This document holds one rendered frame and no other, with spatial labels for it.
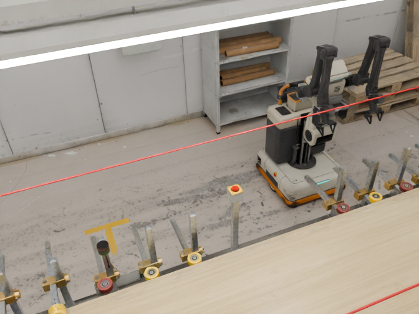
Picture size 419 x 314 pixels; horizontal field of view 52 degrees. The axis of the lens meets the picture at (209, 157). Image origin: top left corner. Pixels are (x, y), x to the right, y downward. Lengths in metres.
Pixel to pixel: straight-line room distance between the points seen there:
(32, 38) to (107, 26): 0.21
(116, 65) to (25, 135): 1.23
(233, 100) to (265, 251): 3.13
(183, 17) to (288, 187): 2.72
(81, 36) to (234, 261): 1.57
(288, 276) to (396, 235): 0.72
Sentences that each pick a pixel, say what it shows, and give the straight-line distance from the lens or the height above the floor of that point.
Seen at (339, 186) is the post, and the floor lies 0.99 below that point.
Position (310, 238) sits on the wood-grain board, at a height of 0.90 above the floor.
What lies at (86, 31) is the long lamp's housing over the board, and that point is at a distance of 1.32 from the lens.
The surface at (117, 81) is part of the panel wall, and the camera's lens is 4.79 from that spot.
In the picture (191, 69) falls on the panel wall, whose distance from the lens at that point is 4.98.
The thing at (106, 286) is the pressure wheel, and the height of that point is 0.91.
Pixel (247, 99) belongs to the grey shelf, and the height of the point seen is 0.14.
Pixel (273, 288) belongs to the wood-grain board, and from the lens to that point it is 2.36.
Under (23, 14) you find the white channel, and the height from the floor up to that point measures 2.43.
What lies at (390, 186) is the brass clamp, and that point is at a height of 0.85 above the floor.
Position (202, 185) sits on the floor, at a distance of 4.27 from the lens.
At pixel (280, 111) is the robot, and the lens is 3.88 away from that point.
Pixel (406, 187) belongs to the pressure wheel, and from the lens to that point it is 3.10.
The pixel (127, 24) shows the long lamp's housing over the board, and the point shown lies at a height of 2.37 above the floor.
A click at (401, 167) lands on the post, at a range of 3.15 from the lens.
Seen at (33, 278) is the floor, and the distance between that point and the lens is 3.83.
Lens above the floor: 2.81
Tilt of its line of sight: 37 degrees down
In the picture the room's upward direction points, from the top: 2 degrees counter-clockwise
